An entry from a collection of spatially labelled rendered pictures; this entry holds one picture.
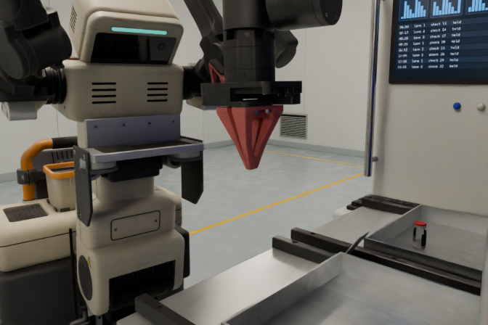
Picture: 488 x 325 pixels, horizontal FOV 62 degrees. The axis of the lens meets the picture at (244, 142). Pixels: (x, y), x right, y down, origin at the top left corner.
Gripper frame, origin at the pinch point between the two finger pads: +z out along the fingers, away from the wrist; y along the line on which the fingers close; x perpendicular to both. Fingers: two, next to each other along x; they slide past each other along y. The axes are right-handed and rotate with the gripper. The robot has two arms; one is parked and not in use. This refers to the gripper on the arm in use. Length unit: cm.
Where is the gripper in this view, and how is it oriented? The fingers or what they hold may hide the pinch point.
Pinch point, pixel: (251, 162)
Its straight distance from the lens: 47.2
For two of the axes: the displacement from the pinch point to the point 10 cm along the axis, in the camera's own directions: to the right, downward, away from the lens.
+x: 6.9, -1.1, 7.2
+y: 7.3, 0.7, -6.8
